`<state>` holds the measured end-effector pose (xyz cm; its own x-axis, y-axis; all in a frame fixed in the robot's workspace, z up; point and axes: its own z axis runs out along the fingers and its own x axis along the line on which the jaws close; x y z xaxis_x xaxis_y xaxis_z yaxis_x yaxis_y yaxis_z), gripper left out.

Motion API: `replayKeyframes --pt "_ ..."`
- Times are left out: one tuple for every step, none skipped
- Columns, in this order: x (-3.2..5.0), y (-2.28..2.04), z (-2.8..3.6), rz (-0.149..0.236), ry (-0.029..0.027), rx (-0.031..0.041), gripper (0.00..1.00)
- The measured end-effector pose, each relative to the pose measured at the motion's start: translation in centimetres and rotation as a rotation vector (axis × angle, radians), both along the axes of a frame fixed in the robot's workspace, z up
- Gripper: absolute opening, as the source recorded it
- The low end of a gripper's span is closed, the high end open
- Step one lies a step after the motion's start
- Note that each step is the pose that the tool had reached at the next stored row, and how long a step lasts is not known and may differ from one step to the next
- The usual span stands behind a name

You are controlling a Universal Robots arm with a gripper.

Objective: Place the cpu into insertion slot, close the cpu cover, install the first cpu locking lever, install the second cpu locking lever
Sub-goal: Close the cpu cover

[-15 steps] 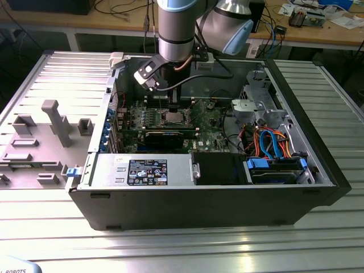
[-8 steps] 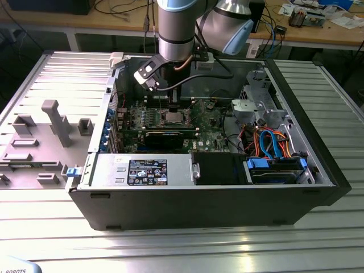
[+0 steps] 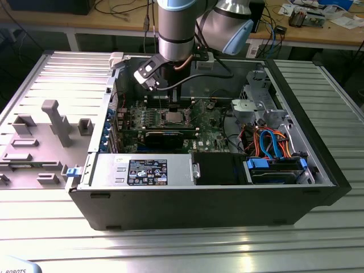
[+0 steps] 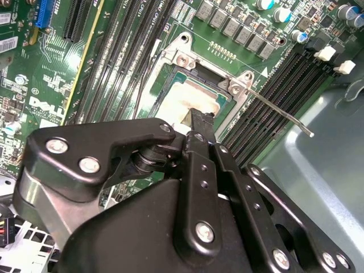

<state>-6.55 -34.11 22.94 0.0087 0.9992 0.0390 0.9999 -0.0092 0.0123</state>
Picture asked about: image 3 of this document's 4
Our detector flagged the small blue plastic clip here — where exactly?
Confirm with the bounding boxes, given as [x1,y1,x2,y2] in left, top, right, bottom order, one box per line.
[65,167,82,179]

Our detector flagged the blue hanging cable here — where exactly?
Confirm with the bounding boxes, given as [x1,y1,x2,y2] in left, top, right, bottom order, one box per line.
[270,21,281,53]

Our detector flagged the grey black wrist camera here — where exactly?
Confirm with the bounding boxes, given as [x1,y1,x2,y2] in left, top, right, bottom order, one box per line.
[195,50,216,72]

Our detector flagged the grey parts rack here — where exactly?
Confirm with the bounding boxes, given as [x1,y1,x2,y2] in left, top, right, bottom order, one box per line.
[0,99,95,191]

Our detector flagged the metal socket cover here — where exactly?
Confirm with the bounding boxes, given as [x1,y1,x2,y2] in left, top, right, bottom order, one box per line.
[184,99,210,122]

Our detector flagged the hard disk blue carrier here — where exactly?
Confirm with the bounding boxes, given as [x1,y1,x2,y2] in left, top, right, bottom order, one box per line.
[243,156,310,185]

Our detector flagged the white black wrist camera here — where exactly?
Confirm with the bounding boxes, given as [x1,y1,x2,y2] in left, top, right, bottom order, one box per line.
[133,53,162,92]

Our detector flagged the green motherboard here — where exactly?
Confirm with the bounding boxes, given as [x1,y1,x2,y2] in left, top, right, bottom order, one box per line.
[115,98,228,156]

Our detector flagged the wide black box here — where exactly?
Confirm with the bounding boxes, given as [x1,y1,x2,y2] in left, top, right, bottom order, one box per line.
[7,0,92,15]

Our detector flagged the black open PC case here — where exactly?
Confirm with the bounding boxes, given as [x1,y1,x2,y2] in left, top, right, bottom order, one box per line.
[64,51,353,231]

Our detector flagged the silver CPU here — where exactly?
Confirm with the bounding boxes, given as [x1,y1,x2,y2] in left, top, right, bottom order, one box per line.
[166,111,187,124]

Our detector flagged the pale grey case latch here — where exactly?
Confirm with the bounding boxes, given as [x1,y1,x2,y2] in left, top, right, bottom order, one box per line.
[109,52,126,71]

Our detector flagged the blue box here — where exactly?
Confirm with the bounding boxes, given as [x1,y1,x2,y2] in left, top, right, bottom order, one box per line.
[317,0,354,9]

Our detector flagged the black graphics card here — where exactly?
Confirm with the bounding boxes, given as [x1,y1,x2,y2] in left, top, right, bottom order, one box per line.
[144,130,185,151]

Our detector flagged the CPU cooler heat sink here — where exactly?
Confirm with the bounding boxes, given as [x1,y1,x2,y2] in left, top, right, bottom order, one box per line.
[288,7,307,28]

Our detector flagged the black computer tower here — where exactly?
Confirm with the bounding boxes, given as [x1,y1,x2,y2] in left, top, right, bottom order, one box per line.
[251,0,267,34]

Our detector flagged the silver power supply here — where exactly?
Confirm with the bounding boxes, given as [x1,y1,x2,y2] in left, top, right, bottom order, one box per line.
[90,153,197,189]

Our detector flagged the white papers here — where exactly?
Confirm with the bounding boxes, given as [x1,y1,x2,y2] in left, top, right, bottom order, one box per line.
[329,15,362,30]

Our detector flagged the blue flat data cable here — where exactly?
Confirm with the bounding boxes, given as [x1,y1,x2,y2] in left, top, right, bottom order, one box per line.
[259,129,282,160]

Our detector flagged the wooden desk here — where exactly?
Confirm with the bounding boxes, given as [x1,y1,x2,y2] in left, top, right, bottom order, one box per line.
[0,0,364,52]

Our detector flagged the grey metal device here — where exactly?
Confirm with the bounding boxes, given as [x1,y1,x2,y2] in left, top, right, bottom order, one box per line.
[305,10,327,28]

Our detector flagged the thin black red wire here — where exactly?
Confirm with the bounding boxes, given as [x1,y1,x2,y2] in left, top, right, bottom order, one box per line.
[210,89,233,101]

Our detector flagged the silver metal drive cage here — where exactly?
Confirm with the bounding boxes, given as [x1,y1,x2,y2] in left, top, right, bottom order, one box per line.
[230,69,293,127]

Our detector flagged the orange wire bundle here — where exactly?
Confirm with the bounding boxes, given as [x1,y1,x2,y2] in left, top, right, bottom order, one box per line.
[277,130,293,159]
[241,126,260,156]

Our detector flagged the thick black cable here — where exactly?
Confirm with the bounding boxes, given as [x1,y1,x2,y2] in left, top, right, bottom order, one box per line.
[221,107,242,156]

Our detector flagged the red black twisted wire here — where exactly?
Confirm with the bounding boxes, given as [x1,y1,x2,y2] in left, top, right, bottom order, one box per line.
[111,90,127,111]

